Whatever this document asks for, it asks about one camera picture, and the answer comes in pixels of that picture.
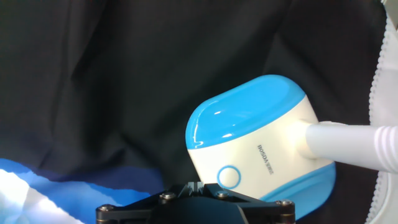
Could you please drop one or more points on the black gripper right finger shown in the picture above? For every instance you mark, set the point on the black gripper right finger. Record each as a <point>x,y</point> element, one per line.
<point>264,213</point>

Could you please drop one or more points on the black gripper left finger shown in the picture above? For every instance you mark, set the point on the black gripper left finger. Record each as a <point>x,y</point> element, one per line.
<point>130,213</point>

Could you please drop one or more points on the blue and white desk lamp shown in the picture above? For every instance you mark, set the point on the blue and white desk lamp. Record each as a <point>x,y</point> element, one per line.
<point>248,149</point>

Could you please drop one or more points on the black cloth with blue print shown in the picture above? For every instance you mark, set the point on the black cloth with blue print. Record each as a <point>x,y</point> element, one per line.
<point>124,77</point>

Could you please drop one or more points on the light grey cloth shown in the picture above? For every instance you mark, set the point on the light grey cloth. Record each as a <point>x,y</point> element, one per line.
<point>387,93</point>

